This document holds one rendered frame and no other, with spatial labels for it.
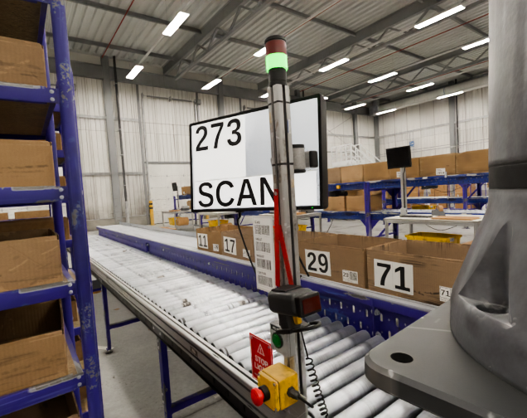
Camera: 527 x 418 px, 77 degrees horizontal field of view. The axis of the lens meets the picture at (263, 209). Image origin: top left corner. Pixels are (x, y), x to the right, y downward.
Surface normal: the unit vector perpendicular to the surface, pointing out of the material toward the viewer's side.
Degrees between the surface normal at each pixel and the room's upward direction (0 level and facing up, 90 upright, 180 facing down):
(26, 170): 90
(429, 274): 90
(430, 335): 2
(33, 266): 90
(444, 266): 90
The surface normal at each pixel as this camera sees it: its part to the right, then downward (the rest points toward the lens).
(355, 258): -0.80, 0.09
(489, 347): -1.00, 0.04
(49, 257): 0.60, 0.02
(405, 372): -0.04, -1.00
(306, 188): -0.55, 0.01
